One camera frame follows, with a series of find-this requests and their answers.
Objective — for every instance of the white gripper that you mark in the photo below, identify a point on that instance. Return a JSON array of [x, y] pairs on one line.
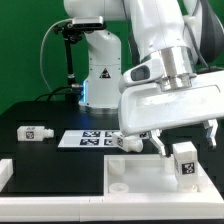
[[146, 108]]

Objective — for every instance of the white square tabletop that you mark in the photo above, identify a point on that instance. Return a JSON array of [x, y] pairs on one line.
[[152, 178]]

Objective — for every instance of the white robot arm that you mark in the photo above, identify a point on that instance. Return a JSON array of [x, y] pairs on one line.
[[142, 58]]

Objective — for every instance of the white sheet with tags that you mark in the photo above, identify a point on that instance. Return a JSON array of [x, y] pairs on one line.
[[86, 138]]

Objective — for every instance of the white U-shaped fence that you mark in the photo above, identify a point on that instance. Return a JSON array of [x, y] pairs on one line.
[[102, 208]]

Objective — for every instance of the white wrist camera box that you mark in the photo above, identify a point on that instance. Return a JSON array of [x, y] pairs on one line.
[[146, 72]]

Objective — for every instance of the black camera stand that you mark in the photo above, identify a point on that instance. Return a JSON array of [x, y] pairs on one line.
[[70, 36]]

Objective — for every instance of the grey background camera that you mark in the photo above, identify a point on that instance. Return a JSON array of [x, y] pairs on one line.
[[88, 23]]

